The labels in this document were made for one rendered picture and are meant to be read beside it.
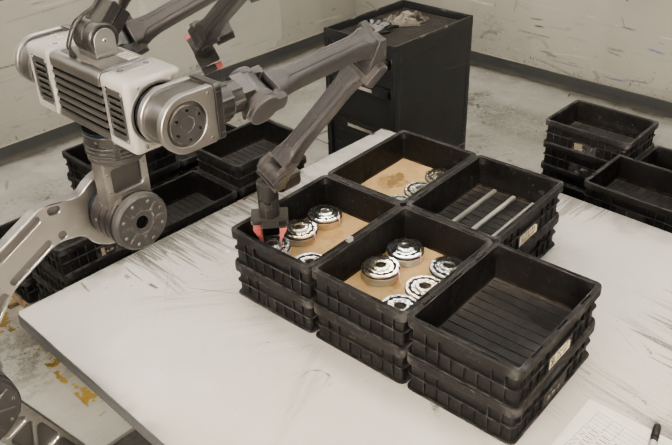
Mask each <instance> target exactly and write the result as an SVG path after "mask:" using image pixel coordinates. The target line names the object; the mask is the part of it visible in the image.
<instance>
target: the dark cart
mask: <svg viewBox="0 0 672 445"><path fill-rule="evenodd" d="M407 10H408V11H410V12H415V10H417V11H419V12H421V13H422V14H424V15H426V16H428V17H429V18H430V19H429V20H427V21H425V22H422V23H420V26H408V27H399V28H392V29H390V30H391V32H389V33H384V34H381V35H382V36H383V37H384V38H385V39H386V40H387V49H386V60H385V65H386V66H387V70H386V72H385V73H384V75H383V76H382V77H381V78H380V79H379V81H378V82H377V83H376V84H375V85H374V87H373V88H367V87H366V86H365V85H364V84H363V85H362V86H360V87H359V88H358V89H357V90H356V91H355V92H354V93H353V94H352V95H351V96H350V98H349V99H348V100H347V101H346V102H345V104H344V105H343V106H342V107H341V109H340V110H339V111H338V112H337V113H336V115H335V116H334V117H333V118H332V119H331V121H330V122H329V123H328V124H327V126H328V153H329V155H330V154H332V153H334V152H336V151H338V150H340V149H342V148H344V147H346V146H348V145H350V144H352V143H354V142H356V141H358V140H360V139H362V138H364V137H366V136H368V135H370V134H372V133H374V132H376V131H378V130H380V129H382V128H384V129H387V130H389V131H392V132H395V133H397V132H399V131H401V130H407V131H410V132H413V133H416V134H419V135H422V136H425V137H428V138H431V139H435V140H438V141H441V142H444V143H447V144H450V145H453V146H456V147H459V148H462V149H465V140H466V124H467V108H468V91H469V75H470V59H471V43H472V26H473V15H470V14H465V13H461V12H456V11H452V10H448V9H443V8H439V7H434V6H430V5H425V4H421V3H417V2H412V1H408V0H400V1H397V2H394V3H392V4H389V5H386V6H383V7H380V8H378V9H375V10H372V11H369V12H366V13H363V14H361V15H358V16H355V17H352V18H349V19H347V20H344V21H341V22H338V23H335V24H332V25H330V26H327V27H324V46H328V45H330V44H332V43H334V42H336V41H339V40H341V39H343V38H345V37H347V36H349V35H350V34H352V33H353V32H354V31H355V30H356V29H357V27H358V25H359V22H361V21H364V20H366V21H367V22H368V19H373V20H374V23H373V24H375V23H376V22H377V20H378V19H379V20H380V21H381V22H383V19H384V18H385V17H387V16H388V17H389V15H390V14H392V15H393V13H394V12H399V13H401V12H403V11H407ZM368 23H369V22H368Z"/></svg>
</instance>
